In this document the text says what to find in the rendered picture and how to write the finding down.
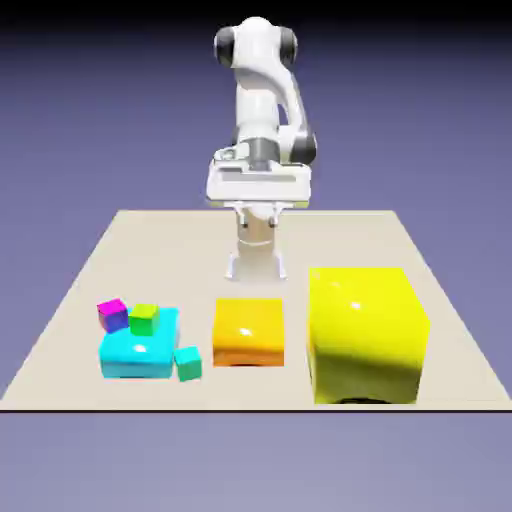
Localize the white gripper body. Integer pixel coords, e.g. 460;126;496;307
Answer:
205;158;313;210

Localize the small green cube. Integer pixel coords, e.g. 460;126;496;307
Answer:
128;303;161;338

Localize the small teal cube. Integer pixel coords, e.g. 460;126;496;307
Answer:
173;345;204;383

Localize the small magenta cube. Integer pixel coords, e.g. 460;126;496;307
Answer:
96;297;130;335

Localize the large orange box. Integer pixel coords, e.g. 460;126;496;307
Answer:
212;297;286;368

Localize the large yellow box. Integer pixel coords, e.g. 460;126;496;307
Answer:
308;266;432;406

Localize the large cyan box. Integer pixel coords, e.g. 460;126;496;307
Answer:
98;306;181;380

